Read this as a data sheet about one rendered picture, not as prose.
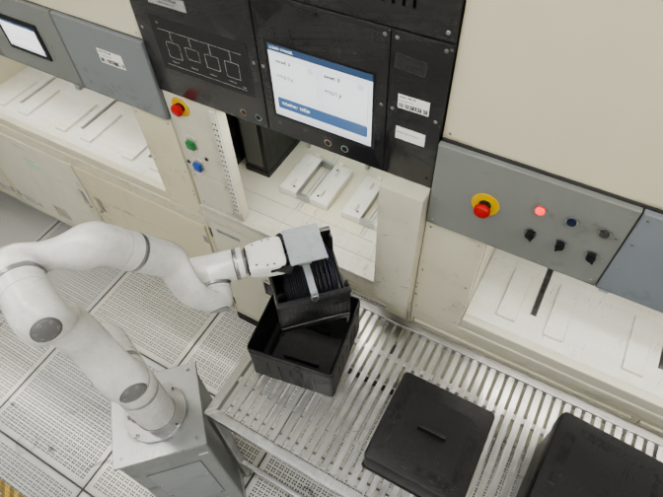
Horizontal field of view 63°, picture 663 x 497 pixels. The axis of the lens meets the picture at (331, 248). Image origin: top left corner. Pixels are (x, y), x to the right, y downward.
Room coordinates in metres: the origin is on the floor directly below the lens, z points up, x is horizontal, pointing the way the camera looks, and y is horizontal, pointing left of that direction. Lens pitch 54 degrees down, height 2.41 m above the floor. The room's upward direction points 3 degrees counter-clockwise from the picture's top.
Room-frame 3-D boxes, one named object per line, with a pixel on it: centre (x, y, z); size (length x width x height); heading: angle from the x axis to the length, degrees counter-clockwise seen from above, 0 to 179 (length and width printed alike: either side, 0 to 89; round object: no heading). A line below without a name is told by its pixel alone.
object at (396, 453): (0.48, -0.25, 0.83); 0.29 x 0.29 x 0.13; 59
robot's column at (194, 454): (0.62, 0.57, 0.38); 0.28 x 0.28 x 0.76; 13
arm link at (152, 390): (0.65, 0.59, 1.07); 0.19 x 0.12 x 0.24; 36
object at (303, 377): (0.82, 0.10, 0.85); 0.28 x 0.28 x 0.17; 68
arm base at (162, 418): (0.62, 0.57, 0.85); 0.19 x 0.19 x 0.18
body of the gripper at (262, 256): (0.84, 0.18, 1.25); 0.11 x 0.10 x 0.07; 103
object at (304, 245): (0.87, 0.08, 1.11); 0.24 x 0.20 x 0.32; 13
